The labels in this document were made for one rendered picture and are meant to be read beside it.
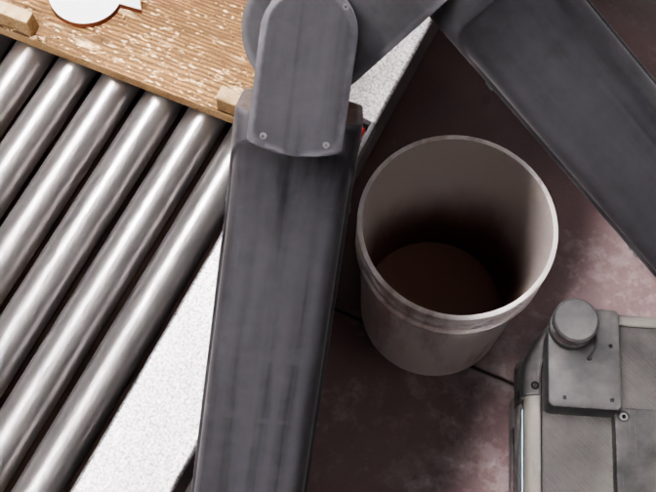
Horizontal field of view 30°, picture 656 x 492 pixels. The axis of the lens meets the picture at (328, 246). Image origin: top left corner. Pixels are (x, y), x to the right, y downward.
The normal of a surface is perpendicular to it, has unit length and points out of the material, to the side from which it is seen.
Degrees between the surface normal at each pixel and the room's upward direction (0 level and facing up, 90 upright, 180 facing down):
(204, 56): 0
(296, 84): 39
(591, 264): 0
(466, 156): 87
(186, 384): 0
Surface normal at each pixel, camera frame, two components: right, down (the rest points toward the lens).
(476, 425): 0.03, -0.38
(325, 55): -0.02, 0.28
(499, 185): -0.59, 0.72
